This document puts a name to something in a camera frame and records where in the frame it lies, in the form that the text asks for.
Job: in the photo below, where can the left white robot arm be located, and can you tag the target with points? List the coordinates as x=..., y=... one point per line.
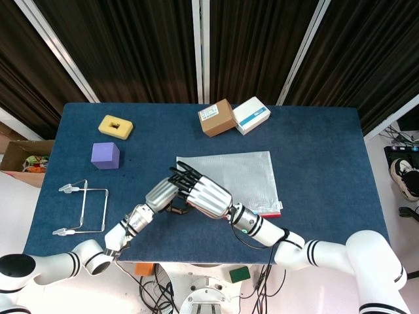
x=52, y=261

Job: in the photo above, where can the silver mesh zipper pouch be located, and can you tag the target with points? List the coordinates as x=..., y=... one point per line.
x=248, y=173

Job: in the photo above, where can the black office chair base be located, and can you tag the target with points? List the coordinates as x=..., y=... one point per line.
x=406, y=212

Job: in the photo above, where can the white frame post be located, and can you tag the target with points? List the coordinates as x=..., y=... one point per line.
x=389, y=122
x=200, y=49
x=19, y=126
x=60, y=49
x=304, y=49

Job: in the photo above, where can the orange block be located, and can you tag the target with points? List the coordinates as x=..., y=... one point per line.
x=144, y=269

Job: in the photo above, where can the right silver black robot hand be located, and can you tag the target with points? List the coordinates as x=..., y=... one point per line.
x=211, y=198

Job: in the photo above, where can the blue felt table cover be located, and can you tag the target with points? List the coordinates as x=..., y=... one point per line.
x=311, y=157

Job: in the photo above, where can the green block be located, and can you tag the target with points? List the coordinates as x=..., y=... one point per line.
x=239, y=274

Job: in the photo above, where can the brown cardboard box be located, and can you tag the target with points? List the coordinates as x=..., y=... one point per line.
x=217, y=121

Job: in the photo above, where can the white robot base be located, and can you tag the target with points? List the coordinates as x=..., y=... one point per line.
x=203, y=284

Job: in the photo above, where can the colourful cloth item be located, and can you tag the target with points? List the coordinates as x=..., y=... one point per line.
x=34, y=163

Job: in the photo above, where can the black electronic device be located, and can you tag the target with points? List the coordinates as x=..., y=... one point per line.
x=391, y=153

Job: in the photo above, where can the black pleated curtain panel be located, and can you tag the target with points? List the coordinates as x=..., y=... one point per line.
x=26, y=65
x=131, y=49
x=360, y=49
x=255, y=49

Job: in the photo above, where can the cardboard box with items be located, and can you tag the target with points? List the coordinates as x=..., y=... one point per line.
x=13, y=157

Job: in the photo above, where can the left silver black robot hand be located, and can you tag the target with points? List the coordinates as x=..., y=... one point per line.
x=162, y=194

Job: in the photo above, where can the white box with blue stripe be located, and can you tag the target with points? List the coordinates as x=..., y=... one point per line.
x=252, y=114

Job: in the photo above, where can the yellow sponge block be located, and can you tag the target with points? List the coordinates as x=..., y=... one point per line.
x=126, y=129

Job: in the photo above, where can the purple foam cube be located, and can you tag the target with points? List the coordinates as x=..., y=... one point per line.
x=104, y=157

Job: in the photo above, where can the black and white sneaker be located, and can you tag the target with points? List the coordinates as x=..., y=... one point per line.
x=404, y=178

